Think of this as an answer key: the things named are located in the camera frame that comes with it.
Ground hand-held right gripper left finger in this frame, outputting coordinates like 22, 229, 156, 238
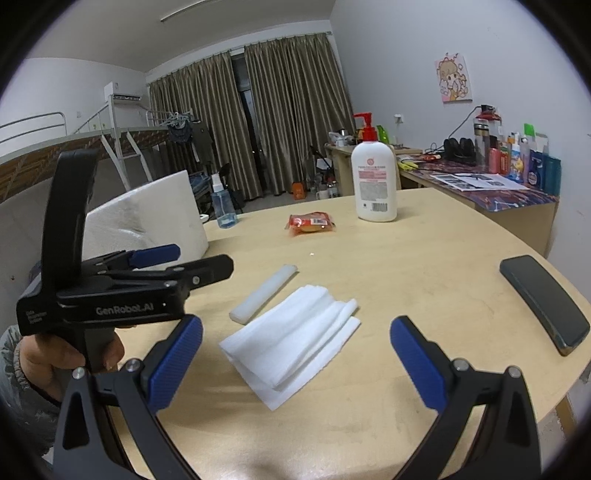
53, 315, 204, 480

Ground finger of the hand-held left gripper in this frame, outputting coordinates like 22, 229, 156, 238
159, 255, 235, 291
91, 244, 182, 272

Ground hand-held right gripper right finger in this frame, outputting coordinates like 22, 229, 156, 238
390, 315, 542, 480

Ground white foam box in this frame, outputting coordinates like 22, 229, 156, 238
82, 170, 209, 274

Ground white cloth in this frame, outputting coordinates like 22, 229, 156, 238
218, 285, 362, 412

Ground person's left forearm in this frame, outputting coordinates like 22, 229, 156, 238
0, 325, 63, 467

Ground person's left hand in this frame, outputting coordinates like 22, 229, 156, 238
21, 331, 126, 403

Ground white plastic stick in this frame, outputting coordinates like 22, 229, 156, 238
229, 264, 297, 323

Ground clear blue spray bottle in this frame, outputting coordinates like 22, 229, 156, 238
210, 174, 239, 229

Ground blue plaid blanket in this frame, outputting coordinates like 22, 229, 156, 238
190, 172, 211, 214

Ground red snack packet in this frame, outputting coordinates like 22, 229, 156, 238
285, 211, 337, 236

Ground olive hanging garment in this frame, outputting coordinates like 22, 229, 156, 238
191, 124, 216, 163

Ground brown curtain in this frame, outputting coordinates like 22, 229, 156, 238
243, 33, 356, 198
148, 52, 246, 205

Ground white air conditioner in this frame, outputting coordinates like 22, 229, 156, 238
103, 81, 143, 103

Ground dark rectangular case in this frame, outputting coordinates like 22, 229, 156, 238
499, 255, 591, 356

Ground white lotion bottle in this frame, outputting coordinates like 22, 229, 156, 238
350, 113, 399, 223

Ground desk with red patterned cover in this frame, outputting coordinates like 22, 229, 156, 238
398, 156, 561, 260

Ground printed paper sheet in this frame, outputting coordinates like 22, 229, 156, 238
429, 172, 531, 192

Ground black headphones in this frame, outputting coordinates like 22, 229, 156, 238
443, 137, 476, 166

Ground row of toiletry bottles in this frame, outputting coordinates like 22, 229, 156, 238
487, 122, 563, 195

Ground thermos with red lid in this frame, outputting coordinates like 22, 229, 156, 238
473, 105, 502, 160

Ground ceiling tube light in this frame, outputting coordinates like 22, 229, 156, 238
160, 0, 219, 22

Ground cartoon wall poster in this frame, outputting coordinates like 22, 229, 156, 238
434, 53, 474, 103

